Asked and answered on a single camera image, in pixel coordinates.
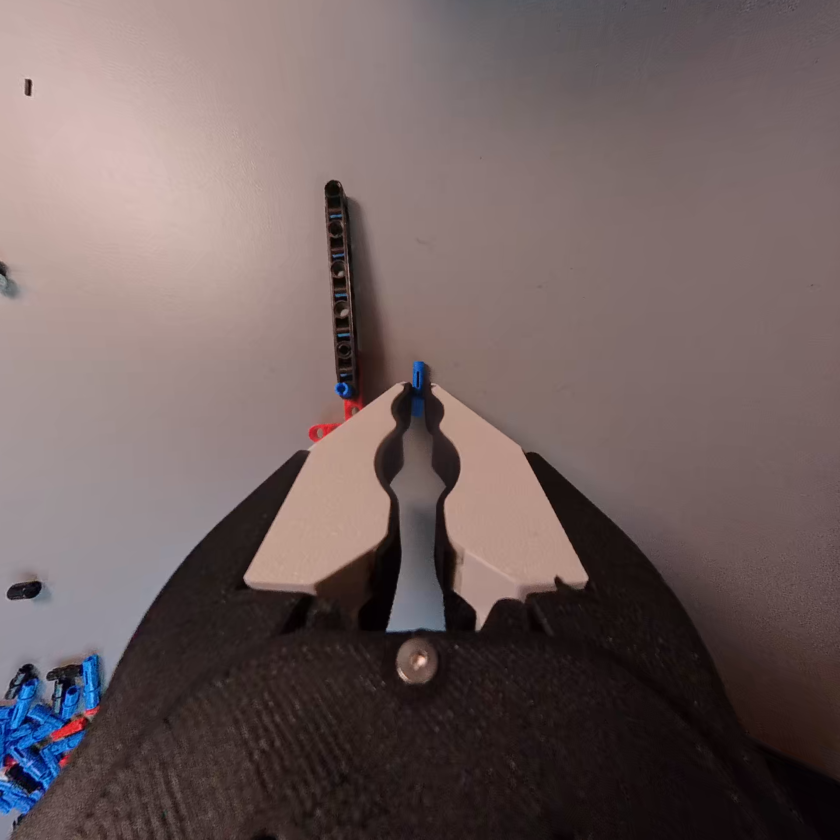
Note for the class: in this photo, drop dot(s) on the pile of blue lego pins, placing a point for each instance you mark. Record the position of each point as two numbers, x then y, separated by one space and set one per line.
39 735

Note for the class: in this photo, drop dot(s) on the red lego connector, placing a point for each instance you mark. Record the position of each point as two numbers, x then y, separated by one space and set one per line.
323 431

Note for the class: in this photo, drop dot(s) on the black lego beam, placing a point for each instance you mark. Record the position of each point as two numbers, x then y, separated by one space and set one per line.
341 282

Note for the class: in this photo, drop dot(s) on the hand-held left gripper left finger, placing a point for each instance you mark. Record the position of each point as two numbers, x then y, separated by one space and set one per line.
321 512

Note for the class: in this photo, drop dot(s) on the blue lego pin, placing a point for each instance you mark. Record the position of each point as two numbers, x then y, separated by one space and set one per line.
418 384

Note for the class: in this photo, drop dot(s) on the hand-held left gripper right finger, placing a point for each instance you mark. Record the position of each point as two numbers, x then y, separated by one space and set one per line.
505 518

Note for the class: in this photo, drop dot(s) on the small black lego piece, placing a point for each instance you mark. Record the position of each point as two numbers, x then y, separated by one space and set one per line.
25 590

